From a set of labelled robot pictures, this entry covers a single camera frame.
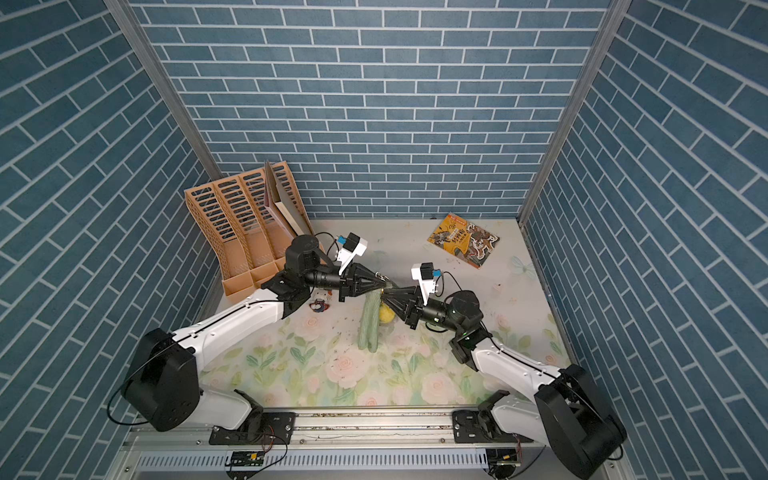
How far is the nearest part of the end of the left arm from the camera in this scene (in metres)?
0.65

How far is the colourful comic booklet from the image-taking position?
→ 43.6 inches

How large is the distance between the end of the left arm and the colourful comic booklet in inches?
18.0
